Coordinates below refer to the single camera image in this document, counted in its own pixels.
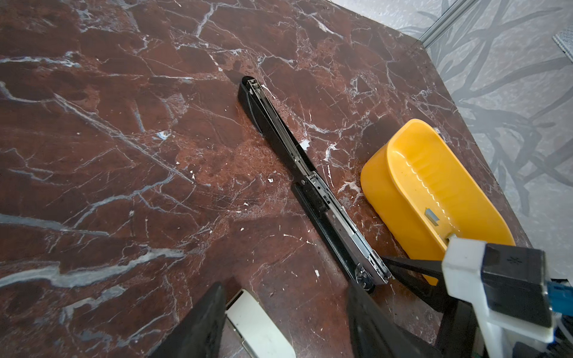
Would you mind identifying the grey staple strip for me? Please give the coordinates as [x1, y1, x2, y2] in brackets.
[425, 208, 440, 226]

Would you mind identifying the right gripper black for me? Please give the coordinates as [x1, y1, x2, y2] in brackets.
[382, 237, 556, 357]

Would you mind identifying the yellow plastic tray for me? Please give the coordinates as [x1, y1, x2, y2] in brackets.
[361, 119, 515, 260]

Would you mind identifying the aluminium frame crossbar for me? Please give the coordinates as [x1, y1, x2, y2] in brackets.
[419, 0, 477, 48]

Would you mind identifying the white mini stapler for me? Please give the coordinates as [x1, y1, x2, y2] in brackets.
[225, 289, 296, 358]

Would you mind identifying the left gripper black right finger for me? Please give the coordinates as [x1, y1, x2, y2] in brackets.
[347, 281, 441, 357]

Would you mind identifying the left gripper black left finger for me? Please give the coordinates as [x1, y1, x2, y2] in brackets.
[150, 283, 226, 357]

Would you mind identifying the white wire mesh basket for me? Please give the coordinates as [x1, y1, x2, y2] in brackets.
[552, 25, 573, 62]

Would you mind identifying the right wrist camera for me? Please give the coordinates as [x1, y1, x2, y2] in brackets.
[480, 243, 552, 328]

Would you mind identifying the black stapler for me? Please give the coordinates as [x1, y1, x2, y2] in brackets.
[238, 76, 392, 293]

